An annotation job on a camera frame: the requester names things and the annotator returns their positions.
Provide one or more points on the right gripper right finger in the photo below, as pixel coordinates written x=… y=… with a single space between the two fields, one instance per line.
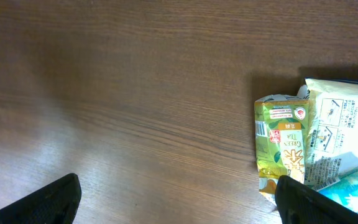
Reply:
x=299 y=204

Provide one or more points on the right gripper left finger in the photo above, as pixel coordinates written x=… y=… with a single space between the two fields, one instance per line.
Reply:
x=56 y=203

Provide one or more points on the green tea carton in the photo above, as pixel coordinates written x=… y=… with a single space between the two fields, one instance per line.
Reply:
x=281 y=125

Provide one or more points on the yellow snack bag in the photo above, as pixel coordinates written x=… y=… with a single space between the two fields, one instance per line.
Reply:
x=332 y=140

